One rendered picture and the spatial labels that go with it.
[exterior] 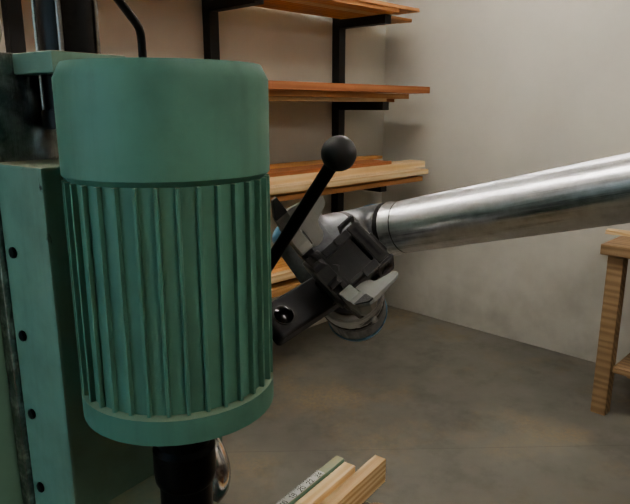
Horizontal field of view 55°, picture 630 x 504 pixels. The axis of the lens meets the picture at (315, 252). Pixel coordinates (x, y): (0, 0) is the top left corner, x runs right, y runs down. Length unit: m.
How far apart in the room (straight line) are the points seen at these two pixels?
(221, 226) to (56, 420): 0.28
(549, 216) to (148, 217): 0.54
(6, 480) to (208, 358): 0.32
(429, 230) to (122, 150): 0.56
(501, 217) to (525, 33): 3.17
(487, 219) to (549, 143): 3.03
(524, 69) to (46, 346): 3.58
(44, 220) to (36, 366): 0.15
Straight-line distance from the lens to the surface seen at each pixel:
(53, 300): 0.61
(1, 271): 0.67
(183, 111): 0.46
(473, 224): 0.89
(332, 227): 0.93
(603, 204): 0.82
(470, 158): 4.13
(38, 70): 0.63
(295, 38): 3.89
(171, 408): 0.53
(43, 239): 0.60
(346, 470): 0.95
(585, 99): 3.81
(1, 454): 0.74
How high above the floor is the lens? 1.47
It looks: 13 degrees down
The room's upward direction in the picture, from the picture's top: straight up
